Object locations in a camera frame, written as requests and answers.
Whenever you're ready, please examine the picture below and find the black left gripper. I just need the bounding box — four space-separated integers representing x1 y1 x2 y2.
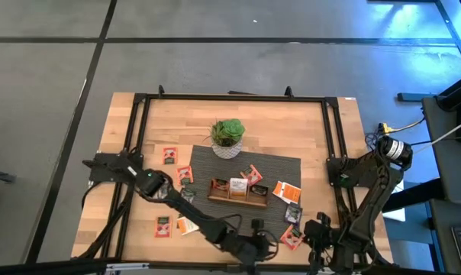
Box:
221 218 278 275

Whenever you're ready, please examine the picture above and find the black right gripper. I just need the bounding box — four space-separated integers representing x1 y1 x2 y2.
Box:
305 212 348 275

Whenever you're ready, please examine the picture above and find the wooden tea organizer tray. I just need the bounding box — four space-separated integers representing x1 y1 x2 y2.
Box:
207 177 270 209

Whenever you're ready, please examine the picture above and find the white orange Tazo tea packet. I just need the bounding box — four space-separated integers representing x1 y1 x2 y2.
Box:
176 215 200 236
229 177 250 197
272 180 303 205

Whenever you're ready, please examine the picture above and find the grey woven placemat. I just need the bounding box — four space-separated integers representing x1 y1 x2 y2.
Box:
179 144 303 244

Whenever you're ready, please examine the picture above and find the potted green succulent plant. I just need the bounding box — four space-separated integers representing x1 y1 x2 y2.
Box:
207 118 247 160

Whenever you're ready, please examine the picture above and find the white paper sign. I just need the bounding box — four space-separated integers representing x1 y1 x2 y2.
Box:
382 175 407 222

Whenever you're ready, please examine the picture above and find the black desk leg bar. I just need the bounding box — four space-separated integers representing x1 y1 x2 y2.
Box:
390 177 446 213

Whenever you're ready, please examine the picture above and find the dark grey desk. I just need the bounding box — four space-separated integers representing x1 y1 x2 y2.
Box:
421 95 461 207
427 198 461 275

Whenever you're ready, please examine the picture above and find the blue-grey metal bar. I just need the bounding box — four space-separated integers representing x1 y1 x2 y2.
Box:
397 92 425 102

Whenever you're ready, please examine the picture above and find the black slanted beam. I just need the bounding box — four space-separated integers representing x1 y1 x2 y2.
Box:
435 70 461 112

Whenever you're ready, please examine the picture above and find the black metal crossbar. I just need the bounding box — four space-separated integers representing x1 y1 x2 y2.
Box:
0 257 461 275

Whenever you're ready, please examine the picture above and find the silver metal bracket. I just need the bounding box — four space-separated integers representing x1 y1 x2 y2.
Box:
106 262 150 273
317 266 363 275

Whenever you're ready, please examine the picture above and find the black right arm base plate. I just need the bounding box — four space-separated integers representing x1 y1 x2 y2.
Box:
327 156 369 189

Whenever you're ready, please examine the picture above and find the white cable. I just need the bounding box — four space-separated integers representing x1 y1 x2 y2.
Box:
409 116 461 157

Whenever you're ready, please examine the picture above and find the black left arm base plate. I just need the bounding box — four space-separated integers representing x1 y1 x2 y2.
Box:
82 151 143 183

